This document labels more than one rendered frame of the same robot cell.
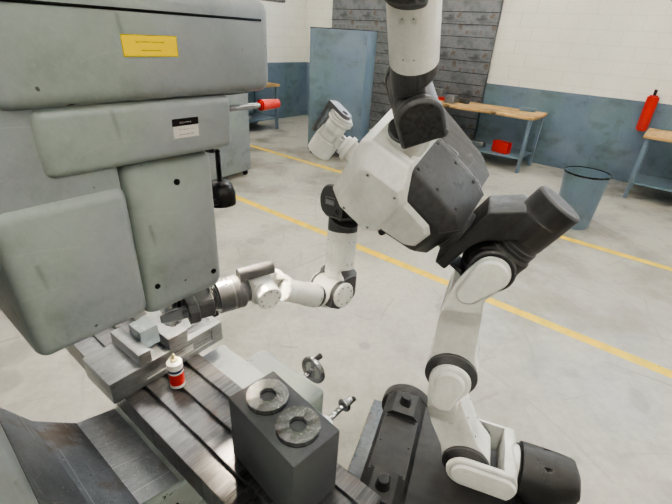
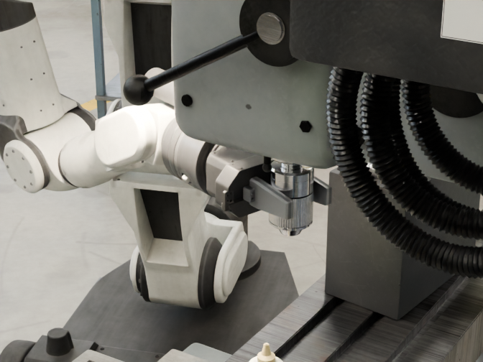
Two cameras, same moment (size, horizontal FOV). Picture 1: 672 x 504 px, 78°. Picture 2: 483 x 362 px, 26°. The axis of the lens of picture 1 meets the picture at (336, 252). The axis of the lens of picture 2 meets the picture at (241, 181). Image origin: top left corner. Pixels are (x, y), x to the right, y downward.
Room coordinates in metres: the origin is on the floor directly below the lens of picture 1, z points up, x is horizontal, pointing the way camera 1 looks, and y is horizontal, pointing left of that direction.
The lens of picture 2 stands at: (0.94, 1.38, 1.70)
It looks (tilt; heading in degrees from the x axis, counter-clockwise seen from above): 24 degrees down; 265
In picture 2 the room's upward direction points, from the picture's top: straight up
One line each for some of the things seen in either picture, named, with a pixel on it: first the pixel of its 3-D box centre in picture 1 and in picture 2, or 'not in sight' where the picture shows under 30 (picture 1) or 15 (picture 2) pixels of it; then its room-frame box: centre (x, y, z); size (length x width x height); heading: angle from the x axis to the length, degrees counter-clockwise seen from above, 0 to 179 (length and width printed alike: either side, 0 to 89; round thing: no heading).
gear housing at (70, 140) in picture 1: (117, 120); not in sight; (0.76, 0.41, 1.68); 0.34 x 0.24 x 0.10; 143
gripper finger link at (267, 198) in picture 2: not in sight; (267, 201); (0.82, 0.40, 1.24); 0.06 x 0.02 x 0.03; 124
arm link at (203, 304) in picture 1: (209, 299); (237, 168); (0.85, 0.31, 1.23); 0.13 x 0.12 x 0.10; 34
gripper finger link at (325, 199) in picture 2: (174, 316); (312, 185); (0.77, 0.37, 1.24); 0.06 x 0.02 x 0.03; 124
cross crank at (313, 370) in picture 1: (307, 374); not in sight; (1.19, 0.08, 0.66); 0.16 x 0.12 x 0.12; 143
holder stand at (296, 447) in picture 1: (282, 440); (405, 213); (0.59, 0.09, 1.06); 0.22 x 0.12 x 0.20; 46
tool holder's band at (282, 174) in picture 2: not in sight; (291, 169); (0.80, 0.39, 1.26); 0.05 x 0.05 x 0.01
